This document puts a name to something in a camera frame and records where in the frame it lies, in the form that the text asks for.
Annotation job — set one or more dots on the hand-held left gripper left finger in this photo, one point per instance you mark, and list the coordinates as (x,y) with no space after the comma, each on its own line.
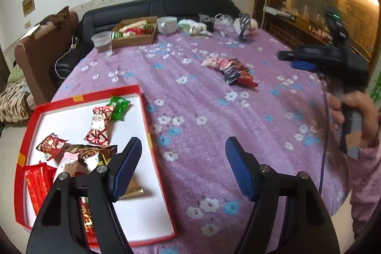
(128,171)

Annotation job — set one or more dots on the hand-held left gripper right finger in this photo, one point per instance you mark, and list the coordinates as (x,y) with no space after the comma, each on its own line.
(239,171)

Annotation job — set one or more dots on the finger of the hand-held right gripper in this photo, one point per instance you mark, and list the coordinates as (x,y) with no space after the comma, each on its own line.
(294,54)
(305,66)

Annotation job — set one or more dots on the dark brown snack packet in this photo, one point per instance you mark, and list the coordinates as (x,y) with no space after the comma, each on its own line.
(98,150)

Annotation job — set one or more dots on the red shallow box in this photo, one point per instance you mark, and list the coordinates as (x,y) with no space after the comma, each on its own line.
(143,129)

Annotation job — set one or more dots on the red white patterned snack packet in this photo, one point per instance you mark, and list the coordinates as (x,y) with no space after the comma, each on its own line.
(102,113)
(97,133)

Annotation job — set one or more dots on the pink white snack packet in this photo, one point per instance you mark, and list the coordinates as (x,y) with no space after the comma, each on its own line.
(70,163)

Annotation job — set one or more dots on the red gold print snack packet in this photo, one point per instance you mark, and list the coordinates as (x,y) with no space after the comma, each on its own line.
(87,216)

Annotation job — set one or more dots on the pile of mixed snack packets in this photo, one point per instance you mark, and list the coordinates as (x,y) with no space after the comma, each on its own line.
(235,72)

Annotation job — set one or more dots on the green candy packet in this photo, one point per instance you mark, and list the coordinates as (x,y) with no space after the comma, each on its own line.
(119,108)

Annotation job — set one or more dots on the long red snack packet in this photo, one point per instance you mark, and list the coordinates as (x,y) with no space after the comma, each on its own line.
(34,191)
(49,179)

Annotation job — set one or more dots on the red snack packet white print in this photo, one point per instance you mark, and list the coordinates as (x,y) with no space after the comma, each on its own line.
(50,145)

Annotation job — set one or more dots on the person's right forearm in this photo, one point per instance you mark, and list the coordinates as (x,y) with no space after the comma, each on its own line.
(367,182)

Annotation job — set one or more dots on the green and red wrapped snacks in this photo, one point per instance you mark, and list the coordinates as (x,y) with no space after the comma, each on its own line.
(134,29)

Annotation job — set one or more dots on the person's right hand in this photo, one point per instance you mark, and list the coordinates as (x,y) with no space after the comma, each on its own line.
(369,117)

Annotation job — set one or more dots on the green plant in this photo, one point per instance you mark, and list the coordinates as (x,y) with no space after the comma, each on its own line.
(375,94)

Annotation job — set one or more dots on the white power strip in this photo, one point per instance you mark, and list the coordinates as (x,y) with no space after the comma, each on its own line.
(279,11)

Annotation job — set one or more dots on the purple floral tablecloth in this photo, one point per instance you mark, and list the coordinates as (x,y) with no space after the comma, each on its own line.
(208,123)

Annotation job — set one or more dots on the green and white cloth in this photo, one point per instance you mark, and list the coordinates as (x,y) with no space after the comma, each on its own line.
(192,26)

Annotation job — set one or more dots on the brown cardboard box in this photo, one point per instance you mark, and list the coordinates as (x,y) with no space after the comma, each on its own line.
(134,41)

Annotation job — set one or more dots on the white ceramic mug bowl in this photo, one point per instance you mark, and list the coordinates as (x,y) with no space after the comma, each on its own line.
(166,25)

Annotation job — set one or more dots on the clear plastic cup with water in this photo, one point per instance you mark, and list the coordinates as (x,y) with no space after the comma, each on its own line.
(102,42)

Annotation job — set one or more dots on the leaf patterned cushion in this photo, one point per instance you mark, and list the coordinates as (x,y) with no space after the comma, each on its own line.
(13,96)

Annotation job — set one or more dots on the brown armchair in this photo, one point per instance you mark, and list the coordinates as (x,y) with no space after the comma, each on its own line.
(38,63)

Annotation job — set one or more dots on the black leather sofa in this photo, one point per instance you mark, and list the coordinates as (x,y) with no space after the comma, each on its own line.
(101,16)

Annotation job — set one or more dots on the brown crumpled cloth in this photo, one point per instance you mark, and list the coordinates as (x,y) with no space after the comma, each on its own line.
(59,17)

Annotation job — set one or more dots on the white paper sheet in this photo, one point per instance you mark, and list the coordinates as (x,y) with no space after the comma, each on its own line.
(29,32)

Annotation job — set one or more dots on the wall socket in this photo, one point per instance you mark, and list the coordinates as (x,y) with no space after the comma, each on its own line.
(27,25)

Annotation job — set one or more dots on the small yellow wall plaque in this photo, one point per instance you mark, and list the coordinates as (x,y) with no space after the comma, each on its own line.
(29,4)

